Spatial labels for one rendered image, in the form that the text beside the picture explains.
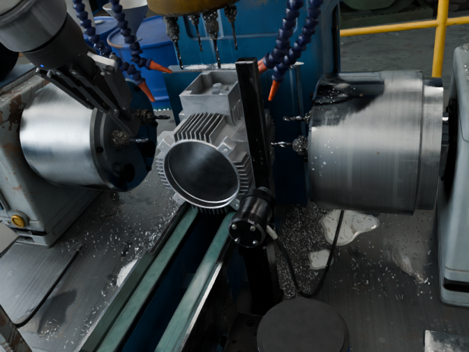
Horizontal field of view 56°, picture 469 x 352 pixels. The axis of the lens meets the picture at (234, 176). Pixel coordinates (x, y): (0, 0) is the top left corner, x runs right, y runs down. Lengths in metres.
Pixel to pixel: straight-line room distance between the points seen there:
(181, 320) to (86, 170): 0.38
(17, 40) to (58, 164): 0.46
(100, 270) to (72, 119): 0.34
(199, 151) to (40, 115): 0.34
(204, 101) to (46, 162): 0.36
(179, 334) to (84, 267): 0.42
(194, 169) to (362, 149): 0.39
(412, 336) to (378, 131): 0.35
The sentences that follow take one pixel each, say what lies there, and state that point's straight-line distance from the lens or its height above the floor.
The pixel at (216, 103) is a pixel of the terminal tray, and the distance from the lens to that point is 0.84.
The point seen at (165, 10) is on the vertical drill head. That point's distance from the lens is 0.78.
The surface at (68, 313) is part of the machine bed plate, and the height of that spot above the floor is 0.80.
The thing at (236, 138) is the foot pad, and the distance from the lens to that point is 0.82.
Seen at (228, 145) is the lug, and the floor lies 1.08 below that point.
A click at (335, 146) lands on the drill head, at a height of 1.10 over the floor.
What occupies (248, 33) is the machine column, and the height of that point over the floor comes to 1.18.
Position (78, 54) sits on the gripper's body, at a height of 1.32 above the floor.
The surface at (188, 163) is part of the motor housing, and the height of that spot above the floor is 0.99.
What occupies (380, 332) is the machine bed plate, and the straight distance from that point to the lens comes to 0.83.
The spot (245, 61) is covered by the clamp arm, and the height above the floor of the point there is 1.25.
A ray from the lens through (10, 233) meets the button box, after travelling 0.80.
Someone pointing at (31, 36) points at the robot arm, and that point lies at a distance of 0.56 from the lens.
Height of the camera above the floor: 1.47
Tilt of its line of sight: 33 degrees down
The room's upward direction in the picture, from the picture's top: 11 degrees counter-clockwise
